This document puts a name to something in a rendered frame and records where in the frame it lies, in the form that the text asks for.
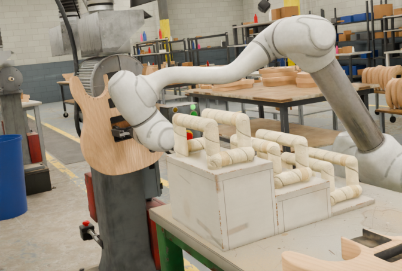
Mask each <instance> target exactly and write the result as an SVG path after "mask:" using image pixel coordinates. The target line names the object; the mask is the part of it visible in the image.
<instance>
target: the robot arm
mask: <svg viewBox="0 0 402 271"><path fill-rule="evenodd" d="M335 43H336V30H335V28H334V26H333V25H332V23H331V22H329V21H328V20H327V19H325V18H323V17H321V16H316V15H311V14H307V15H299V16H293V17H286V18H283V19H279V20H277V21H275V22H274V23H272V24H271V25H270V26H268V27H267V28H265V30H263V31H262V32H260V33H259V34H258V35H257V36H256V37H255V38H254V39H253V40H252V41H251V42H250V43H249V44H248V45H247V47H246V48H245V49H244V51H243V52H241V54H240V55H239V56H238V57H237V58H236V59H235V60H234V61H233V62H232V63H231V64H229V65H226V66H220V67H196V66H174V67H168V68H163V69H160V70H158V71H156V72H153V73H152V74H150V75H138V76H135V75H134V73H132V72H130V71H126V70H124V71H118V72H117V73H116V74H114V75H113V76H112V77H111V79H110V80H109V82H108V91H109V95H110V97H111V99H112V101H113V103H114V105H115V106H116V108H117V109H118V111H119V113H120V114H121V115H122V116H123V118H124V119H125V120H126V121H127V122H128V123H129V124H130V125H131V126H129V127H126V128H120V127H119V126H113V129H111V132H112V135H113V136H116V137H119V138H124V137H125V135H127V136H131V137H132V138H133V139H134V140H135V141H136V142H137V143H139V144H141V145H143V146H144V147H146V148H148V149H149V150H152V151H156V152H165V151H169V150H170V149H171V148H173V147H174V145H175V140H174V134H173V124H171V123H170V122H169V120H167V119H166V118H165V117H164V116H163V115H162V114H161V113H160V112H159V110H158V109H157V108H156V106H155V104H156V102H157V101H158V100H159V94H160V91H161V90H162V88H164V87H165V86H167V85H168V84H172V83H192V84H228V83H233V82H235V81H238V80H240V79H242V78H244V77H246V76H247V75H249V74H251V73H253V72H254V71H256V70H258V69H260V68H262V67H264V66H266V65H268V64H269V63H270V62H272V61H274V60H275V59H277V58H278V59H280V58H284V57H288V58H289V59H290V60H292V61H293V62H294V63H295V64H296V65H297V66H298V67H299V68H300V69H301V70H303V71H305V72H307V73H309V74H310V76H311V77H312V78H313V80H314V82H315V83H316V85H317V86H318V88H319V89H320V91H321V92H322V94H323V95H324V97H325V98H326V100H327V102H328V103H329V104H330V106H331V108H332V109H333V111H334V112H335V114H336V115H337V117H338V119H339V120H340V122H341V123H342V124H343V126H344V128H345V129H346V131H345V132H341V133H339V134H338V136H337V137H336V138H335V140H334V144H333V147H332V152H336V153H341V154H347V155H350V156H354V157H356V159H357V160H358V180H359V182H361V183H365V184H369V185H373V186H376V187H380V188H385V189H387V190H392V191H396V192H399V193H402V146H401V145H400V144H399V143H398V142H397V141H396V140H395V139H394V138H393V137H392V136H391V135H388V134H385V133H382V132H381V131H380V129H379V127H378V126H377V124H376V122H375V121H374V119H373V117H372V116H371V114H370V113H369V111H368V109H367V108H366V106H365V105H364V103H363V101H362V100H361V98H360V96H359V95H358V93H357V91H356V90H355V88H354V87H353V85H352V83H351V82H350V80H349V78H348V77H347V75H346V74H345V72H344V70H343V69H342V67H341V65H340V64H339V62H338V61H337V59H336V57H335V56H336V48H335V46H334V45H335Z"/></svg>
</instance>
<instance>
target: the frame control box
mask: <svg viewBox="0 0 402 271"><path fill-rule="evenodd" d="M191 104H195V106H196V108H195V109H194V110H191V109H190V105H191ZM175 106H176V107H177V108H178V112H177V113H181V114H187V115H191V113H192V112H193V111H195V112H196V113H197V116H198V117H200V115H199V104H198V103H195V102H184V103H176V104H172V105H165V106H160V113H161V114H162V115H163V116H164V117H165V118H166V119H167V120H169V122H170V123H171V124H173V123H172V117H173V116H174V115H175V114H177V113H173V111H172V108H173V107H175ZM186 132H187V133H188V132H190V133H192V134H193V139H195V138H201V137H202V133H201V131H198V130H193V129H188V128H186ZM165 153H167V154H171V152H169V151H165Z"/></svg>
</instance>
